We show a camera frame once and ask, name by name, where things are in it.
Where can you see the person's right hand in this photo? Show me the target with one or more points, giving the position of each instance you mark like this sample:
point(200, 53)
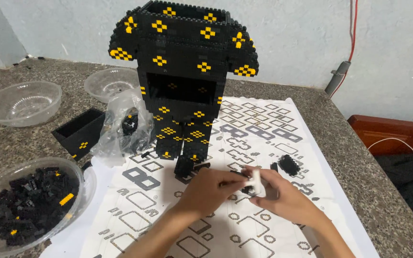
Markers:
point(285, 197)

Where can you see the person's left hand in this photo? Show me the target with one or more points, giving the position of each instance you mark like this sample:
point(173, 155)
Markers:
point(203, 193)

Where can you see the white brick separator tool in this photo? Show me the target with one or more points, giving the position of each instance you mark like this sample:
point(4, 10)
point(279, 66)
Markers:
point(257, 183)

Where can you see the small black brick part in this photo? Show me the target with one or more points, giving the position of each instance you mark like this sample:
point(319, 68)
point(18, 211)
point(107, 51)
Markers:
point(238, 174)

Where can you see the flat black brick plate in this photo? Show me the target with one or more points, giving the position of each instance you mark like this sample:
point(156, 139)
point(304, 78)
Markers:
point(202, 166)

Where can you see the small black brick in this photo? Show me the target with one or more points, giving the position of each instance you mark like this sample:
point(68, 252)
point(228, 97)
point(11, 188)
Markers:
point(274, 167)

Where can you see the black studded brick assembly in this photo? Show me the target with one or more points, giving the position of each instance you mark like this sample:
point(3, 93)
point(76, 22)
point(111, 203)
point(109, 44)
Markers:
point(289, 165)

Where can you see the black brick foot block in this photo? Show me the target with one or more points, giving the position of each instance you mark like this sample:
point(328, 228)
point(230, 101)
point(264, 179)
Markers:
point(184, 167)

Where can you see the white printed instruction sheet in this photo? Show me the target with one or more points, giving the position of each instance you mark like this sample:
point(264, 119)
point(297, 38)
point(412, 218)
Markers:
point(149, 215)

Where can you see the tiny black brick peg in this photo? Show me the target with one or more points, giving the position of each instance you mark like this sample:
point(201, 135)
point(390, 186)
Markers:
point(145, 154)

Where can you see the clear plastic bag of bricks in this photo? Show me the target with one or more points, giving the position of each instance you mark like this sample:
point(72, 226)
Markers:
point(120, 118)

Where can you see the black cloth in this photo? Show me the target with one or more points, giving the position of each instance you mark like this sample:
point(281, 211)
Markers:
point(407, 182)

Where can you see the red-brown wooden furniture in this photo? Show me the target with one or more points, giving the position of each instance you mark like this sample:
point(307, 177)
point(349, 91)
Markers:
point(393, 134)

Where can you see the grey pipe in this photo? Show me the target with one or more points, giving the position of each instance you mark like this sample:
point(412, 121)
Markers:
point(337, 78)

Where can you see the black brick drawer box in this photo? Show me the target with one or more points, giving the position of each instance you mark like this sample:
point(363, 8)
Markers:
point(81, 132)

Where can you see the large black yellow brick figure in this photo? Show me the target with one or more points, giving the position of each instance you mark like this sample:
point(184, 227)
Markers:
point(181, 53)

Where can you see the empty clear plastic bowl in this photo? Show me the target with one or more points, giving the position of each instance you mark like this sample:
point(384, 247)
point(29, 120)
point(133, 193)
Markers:
point(20, 104)
point(109, 83)

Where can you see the heap of black loose bricks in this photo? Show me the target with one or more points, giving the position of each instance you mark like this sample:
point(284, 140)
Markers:
point(30, 204)

